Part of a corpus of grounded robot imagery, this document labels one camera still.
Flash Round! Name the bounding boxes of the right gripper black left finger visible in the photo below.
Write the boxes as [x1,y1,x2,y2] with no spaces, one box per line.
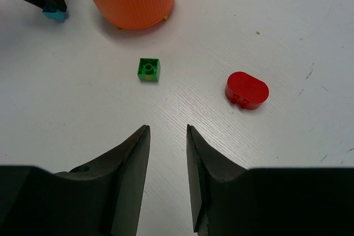
[1,125,150,235]

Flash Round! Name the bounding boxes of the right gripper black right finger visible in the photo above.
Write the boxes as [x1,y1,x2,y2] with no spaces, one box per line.
[186,125,353,235]

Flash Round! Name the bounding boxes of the small blue lego brick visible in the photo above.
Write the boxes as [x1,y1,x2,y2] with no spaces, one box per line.
[42,3,67,22]

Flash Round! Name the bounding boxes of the red rounded lego piece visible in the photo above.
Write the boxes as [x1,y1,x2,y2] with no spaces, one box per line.
[225,71,269,110]

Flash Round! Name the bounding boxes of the green square lego brick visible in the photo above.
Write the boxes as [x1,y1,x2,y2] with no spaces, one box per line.
[137,58,161,82]

